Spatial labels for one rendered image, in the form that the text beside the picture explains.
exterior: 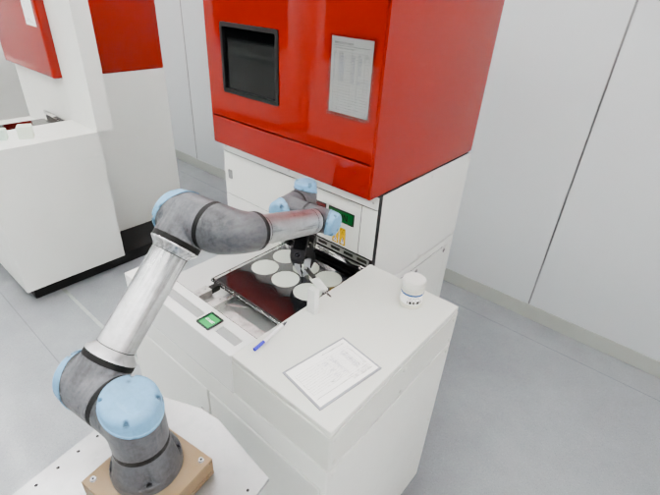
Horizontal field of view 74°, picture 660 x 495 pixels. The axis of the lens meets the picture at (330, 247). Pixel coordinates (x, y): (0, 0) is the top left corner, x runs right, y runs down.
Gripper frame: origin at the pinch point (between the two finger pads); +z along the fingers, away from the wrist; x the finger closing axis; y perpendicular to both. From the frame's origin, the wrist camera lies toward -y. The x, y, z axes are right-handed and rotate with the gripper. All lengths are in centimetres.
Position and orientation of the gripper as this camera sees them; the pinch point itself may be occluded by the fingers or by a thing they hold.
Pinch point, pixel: (302, 274)
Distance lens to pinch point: 159.0
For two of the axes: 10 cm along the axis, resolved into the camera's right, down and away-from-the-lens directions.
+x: -9.9, -1.3, 1.1
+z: -0.5, 8.6, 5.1
